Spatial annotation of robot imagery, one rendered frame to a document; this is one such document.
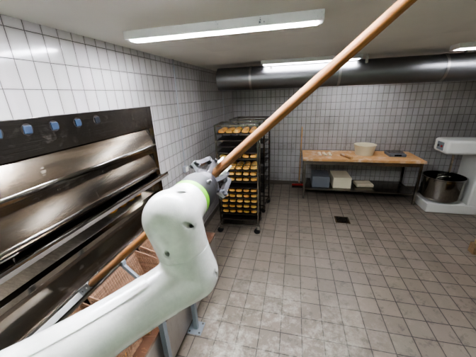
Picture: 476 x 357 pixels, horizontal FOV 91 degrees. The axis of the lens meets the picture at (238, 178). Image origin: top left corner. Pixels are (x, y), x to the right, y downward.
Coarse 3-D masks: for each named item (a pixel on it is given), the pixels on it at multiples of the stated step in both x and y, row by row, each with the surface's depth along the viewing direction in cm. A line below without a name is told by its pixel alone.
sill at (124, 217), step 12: (156, 192) 264; (144, 204) 239; (120, 216) 213; (108, 228) 194; (96, 240) 181; (72, 252) 165; (60, 264) 153; (36, 276) 143; (48, 276) 146; (24, 288) 134; (36, 288) 139; (12, 300) 127; (0, 312) 122
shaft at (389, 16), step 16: (400, 0) 53; (416, 0) 53; (384, 16) 55; (368, 32) 56; (352, 48) 58; (336, 64) 60; (320, 80) 61; (304, 96) 64; (288, 112) 66; (240, 144) 72; (224, 160) 75; (144, 240) 94
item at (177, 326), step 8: (208, 232) 291; (208, 240) 276; (216, 256) 301; (184, 312) 214; (168, 320) 185; (176, 320) 199; (184, 320) 215; (168, 328) 185; (176, 328) 200; (184, 328) 215; (144, 336) 167; (152, 336) 167; (160, 336) 174; (176, 336) 201; (144, 344) 162; (152, 344) 163; (160, 344) 175; (176, 344) 201; (136, 352) 157; (144, 352) 157; (152, 352) 165; (160, 352) 175; (176, 352) 202
